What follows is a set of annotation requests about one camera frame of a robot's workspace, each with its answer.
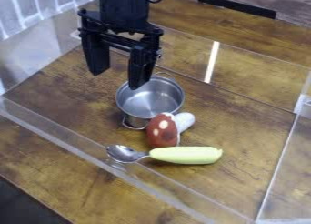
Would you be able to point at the small steel pot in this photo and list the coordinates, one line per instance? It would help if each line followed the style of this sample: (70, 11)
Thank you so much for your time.
(161, 95)

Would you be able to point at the black bar on wall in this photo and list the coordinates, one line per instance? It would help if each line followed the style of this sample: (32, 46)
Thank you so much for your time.
(249, 9)

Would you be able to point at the clear acrylic enclosure wall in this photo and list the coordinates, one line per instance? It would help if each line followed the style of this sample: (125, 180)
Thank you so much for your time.
(245, 70)

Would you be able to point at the red white toy mushroom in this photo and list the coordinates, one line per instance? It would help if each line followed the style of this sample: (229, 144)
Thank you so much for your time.
(166, 127)

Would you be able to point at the green handled metal spoon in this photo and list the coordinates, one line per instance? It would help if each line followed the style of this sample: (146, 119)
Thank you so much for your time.
(178, 155)

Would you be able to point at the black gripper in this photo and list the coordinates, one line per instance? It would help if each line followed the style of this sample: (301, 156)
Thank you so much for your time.
(119, 24)

